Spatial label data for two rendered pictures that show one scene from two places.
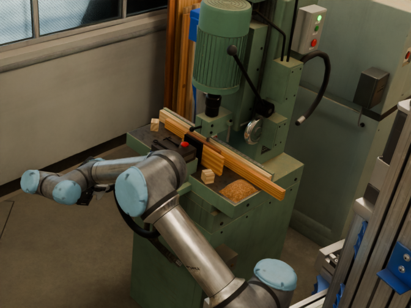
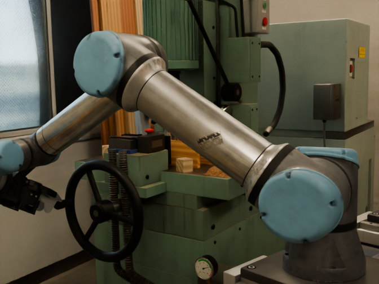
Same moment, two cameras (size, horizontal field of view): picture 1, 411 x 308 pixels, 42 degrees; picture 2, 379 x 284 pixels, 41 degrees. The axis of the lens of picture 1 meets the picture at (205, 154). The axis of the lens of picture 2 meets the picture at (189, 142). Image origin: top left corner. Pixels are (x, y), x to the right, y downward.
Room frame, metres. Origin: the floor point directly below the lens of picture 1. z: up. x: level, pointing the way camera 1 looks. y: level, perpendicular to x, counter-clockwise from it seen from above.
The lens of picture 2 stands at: (0.18, 0.10, 1.18)
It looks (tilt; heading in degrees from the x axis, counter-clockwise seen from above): 8 degrees down; 355
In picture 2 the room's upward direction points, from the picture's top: 1 degrees counter-clockwise
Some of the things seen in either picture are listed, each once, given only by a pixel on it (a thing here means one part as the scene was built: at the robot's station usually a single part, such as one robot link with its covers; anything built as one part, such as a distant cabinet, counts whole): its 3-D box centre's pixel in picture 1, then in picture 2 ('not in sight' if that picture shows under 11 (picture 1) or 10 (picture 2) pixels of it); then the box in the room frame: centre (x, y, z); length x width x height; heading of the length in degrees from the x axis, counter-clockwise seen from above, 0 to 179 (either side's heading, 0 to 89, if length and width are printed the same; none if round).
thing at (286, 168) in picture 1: (222, 171); (195, 195); (1.91, -0.08, 0.76); 0.57 x 0.45 x 0.09; 140
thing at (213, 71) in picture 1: (221, 45); (170, 21); (1.81, 0.00, 1.35); 0.18 x 0.18 x 0.31
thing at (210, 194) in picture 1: (186, 167); (154, 175); (1.73, 0.07, 0.87); 0.61 x 0.30 x 0.06; 50
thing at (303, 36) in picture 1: (308, 29); (256, 10); (1.97, -0.32, 1.40); 0.10 x 0.06 x 0.16; 140
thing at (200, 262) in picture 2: not in sight; (207, 269); (1.48, -0.06, 0.65); 0.06 x 0.04 x 0.08; 50
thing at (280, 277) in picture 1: (271, 287); (324, 181); (1.05, -0.23, 0.98); 0.13 x 0.12 x 0.14; 148
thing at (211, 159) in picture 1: (202, 154); (170, 152); (1.73, 0.01, 0.94); 0.21 x 0.01 x 0.08; 50
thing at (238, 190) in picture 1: (238, 187); (225, 167); (1.58, -0.14, 0.91); 0.12 x 0.09 x 0.03; 140
